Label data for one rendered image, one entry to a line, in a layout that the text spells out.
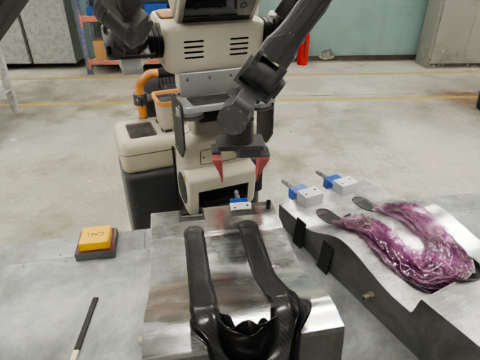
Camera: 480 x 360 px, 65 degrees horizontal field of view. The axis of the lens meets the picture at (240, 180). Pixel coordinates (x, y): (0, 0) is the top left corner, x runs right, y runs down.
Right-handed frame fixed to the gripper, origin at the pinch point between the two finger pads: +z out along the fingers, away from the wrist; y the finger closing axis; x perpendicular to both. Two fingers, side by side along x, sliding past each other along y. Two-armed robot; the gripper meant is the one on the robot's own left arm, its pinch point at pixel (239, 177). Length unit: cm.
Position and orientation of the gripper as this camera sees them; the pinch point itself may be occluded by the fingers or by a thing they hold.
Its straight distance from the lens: 84.4
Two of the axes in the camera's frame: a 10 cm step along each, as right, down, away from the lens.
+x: -1.0, -4.9, 8.6
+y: 9.9, -0.4, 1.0
